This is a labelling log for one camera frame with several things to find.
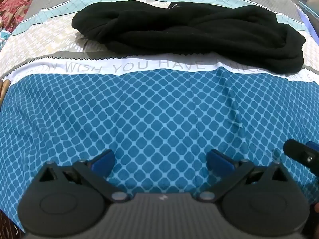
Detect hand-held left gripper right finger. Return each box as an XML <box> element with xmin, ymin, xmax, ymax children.
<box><xmin>196</xmin><ymin>149</ymin><xmax>287</xmax><ymax>203</ymax></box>

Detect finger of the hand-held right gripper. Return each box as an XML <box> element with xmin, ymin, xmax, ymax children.
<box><xmin>306</xmin><ymin>141</ymin><xmax>319</xmax><ymax>153</ymax></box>
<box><xmin>284</xmin><ymin>139</ymin><xmax>319</xmax><ymax>175</ymax></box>

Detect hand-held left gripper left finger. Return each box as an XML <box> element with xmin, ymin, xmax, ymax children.
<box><xmin>37</xmin><ymin>149</ymin><xmax>130</xmax><ymax>203</ymax></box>

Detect black pants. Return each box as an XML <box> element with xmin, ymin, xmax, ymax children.
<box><xmin>72</xmin><ymin>0</ymin><xmax>306</xmax><ymax>72</ymax></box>

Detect blue patterned bed sheet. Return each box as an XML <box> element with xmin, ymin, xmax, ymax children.
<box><xmin>0</xmin><ymin>0</ymin><xmax>319</xmax><ymax>232</ymax></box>

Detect blue translucent plastic cover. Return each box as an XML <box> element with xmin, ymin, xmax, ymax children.
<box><xmin>296</xmin><ymin>0</ymin><xmax>319</xmax><ymax>39</ymax></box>

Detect teal patterned cloth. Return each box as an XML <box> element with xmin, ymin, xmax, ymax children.
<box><xmin>0</xmin><ymin>28</ymin><xmax>11</xmax><ymax>53</ymax></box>

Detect red floral cloth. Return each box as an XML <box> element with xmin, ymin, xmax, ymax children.
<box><xmin>0</xmin><ymin>0</ymin><xmax>45</xmax><ymax>33</ymax></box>

